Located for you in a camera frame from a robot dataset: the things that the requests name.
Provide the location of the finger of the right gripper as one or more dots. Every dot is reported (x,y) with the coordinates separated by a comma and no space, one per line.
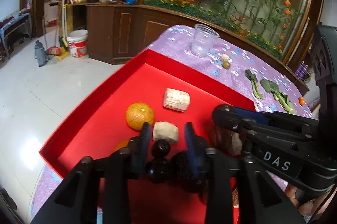
(278,119)
(247,128)

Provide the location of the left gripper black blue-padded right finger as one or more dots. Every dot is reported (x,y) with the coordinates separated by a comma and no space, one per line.
(261,200)

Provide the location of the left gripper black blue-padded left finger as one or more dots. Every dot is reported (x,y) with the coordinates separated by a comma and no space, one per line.
(98,183)

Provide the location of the orange mandarin front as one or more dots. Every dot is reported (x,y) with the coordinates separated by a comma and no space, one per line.
(122,144)

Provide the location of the beige corn cob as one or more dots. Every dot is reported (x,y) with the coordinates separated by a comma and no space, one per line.
(235,144)
(164,130)
(176,100)

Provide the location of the dark plum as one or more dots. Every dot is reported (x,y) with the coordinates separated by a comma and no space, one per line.
(160,149)
(222,110)

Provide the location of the yellow-orange mandarin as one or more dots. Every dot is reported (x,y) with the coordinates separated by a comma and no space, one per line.
(137,114)

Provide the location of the beige corn cob front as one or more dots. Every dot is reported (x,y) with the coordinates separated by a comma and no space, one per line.
(235,144)

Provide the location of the large dark red date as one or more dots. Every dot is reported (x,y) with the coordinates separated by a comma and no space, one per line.
(175,171)

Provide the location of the person's right hand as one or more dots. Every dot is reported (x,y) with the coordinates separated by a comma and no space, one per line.
(307,205)

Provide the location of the small bok choy sprig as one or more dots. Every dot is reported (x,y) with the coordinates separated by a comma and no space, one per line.
(254,83)

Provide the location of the small far orange kumquat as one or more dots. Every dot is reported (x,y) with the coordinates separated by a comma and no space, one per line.
(302,102)

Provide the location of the large bok choy leaves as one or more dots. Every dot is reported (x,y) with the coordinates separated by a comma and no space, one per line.
(272,88)

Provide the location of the purple bottles on shelf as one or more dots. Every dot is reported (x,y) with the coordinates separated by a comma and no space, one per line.
(301,70)

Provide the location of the small green olive fruit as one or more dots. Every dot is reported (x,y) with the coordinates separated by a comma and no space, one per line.
(226,65)

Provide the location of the red tray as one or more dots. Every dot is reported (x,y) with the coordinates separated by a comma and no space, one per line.
(164,202)

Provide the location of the purple floral tablecloth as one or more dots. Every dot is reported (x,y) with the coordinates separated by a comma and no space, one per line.
(237,63)

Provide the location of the clear plastic cup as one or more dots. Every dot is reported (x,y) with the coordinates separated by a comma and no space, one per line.
(203,40)

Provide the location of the broom and dustpan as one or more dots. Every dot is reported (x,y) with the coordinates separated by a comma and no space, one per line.
(58,50)

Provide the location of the grey water bottle floor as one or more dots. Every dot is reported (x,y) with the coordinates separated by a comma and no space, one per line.
(40,54)

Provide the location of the white red paint bucket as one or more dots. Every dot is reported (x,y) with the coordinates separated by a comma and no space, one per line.
(77,43)

